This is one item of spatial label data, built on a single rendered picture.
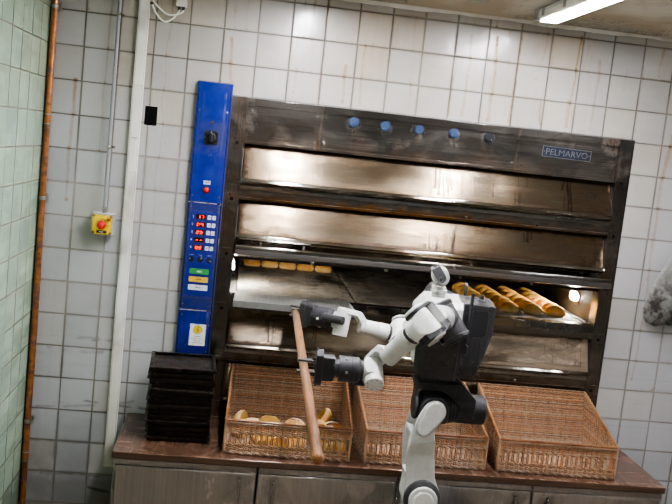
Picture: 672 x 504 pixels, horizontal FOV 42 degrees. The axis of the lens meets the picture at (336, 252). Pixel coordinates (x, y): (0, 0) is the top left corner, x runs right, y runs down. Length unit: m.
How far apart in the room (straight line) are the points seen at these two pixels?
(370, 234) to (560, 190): 0.95
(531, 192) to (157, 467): 2.14
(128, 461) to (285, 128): 1.64
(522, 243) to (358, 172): 0.88
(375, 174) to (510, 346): 1.09
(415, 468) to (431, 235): 1.25
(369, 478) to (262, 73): 1.87
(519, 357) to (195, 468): 1.67
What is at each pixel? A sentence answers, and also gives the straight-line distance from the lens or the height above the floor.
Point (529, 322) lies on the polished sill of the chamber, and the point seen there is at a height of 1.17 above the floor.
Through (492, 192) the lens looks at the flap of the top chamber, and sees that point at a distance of 4.29.
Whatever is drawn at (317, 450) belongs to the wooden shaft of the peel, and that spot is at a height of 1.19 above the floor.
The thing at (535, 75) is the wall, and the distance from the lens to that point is 4.35.
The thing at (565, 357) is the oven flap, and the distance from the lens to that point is 4.54.
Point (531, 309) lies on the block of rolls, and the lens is 4.60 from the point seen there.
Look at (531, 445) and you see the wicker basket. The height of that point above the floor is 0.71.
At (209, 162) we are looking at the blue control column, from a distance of 4.10.
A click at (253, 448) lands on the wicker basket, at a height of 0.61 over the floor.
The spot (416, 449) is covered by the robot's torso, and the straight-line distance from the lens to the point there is 3.45.
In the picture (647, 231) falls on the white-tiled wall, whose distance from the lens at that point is 4.59.
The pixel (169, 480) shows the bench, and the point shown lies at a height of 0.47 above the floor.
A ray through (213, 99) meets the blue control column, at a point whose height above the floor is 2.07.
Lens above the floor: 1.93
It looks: 7 degrees down
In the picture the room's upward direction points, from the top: 6 degrees clockwise
